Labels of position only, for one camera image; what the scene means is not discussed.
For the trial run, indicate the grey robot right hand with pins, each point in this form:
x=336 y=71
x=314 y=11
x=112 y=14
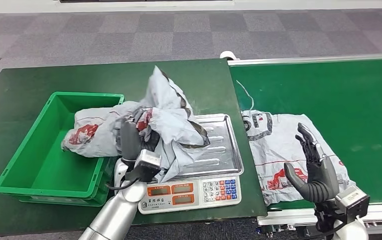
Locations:
x=323 y=185

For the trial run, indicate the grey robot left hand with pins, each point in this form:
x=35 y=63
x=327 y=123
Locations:
x=130 y=142

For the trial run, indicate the small grey courier bag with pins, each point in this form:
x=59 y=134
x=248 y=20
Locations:
x=171 y=126

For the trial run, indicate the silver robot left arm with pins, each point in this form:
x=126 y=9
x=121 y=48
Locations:
x=117 y=212

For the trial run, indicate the green conveyor belt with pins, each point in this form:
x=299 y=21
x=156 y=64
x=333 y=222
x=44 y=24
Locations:
x=343 y=99

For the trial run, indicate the white conveyor roller end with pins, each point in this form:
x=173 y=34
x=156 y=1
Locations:
x=226 y=54

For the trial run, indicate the grey courier bag red print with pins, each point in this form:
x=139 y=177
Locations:
x=91 y=139

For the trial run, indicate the large grey SF courier bag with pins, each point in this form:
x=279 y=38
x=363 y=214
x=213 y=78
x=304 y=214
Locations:
x=277 y=145

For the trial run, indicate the dark green table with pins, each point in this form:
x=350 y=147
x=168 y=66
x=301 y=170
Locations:
x=78 y=79

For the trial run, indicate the white electronic scale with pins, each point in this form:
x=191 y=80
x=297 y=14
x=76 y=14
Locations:
x=194 y=195

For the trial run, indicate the green plastic crate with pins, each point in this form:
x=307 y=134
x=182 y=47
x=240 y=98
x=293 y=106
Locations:
x=44 y=165

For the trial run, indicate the steel scale weighing tray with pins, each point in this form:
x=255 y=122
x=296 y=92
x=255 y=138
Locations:
x=220 y=142

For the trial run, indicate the thin white plastic strip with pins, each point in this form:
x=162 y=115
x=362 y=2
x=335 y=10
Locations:
x=247 y=95

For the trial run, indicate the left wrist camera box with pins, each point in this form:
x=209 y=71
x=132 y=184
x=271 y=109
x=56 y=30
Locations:
x=146 y=162

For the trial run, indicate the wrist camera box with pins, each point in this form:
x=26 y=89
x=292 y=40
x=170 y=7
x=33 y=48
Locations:
x=353 y=200
x=146 y=162

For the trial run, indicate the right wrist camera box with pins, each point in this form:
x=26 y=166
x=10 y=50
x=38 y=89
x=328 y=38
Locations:
x=353 y=200

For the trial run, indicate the aluminium conveyor frame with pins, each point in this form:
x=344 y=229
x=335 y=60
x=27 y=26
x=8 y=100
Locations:
x=310 y=59

